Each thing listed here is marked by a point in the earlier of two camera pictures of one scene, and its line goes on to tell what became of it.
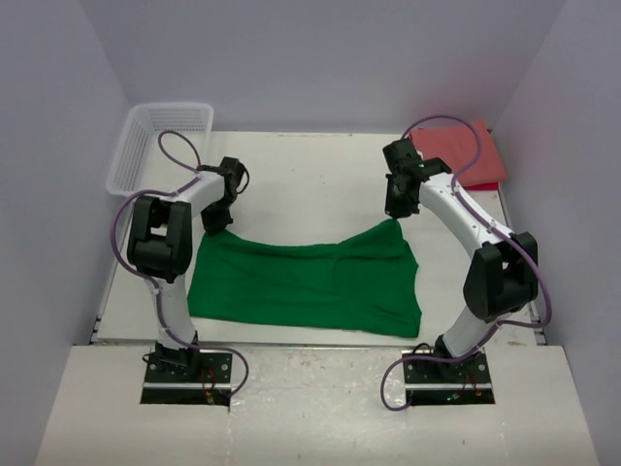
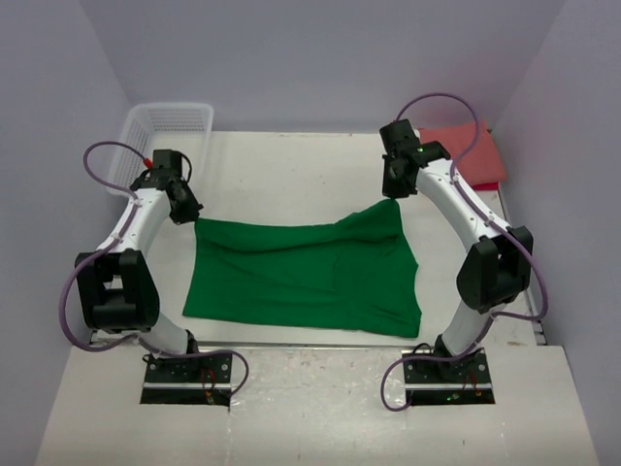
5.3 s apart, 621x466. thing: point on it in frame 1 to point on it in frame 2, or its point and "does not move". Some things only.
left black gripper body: [215, 216] to [187, 208]
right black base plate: [443, 382] does not move
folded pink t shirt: [457, 145] does not move
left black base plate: [187, 377] does not move
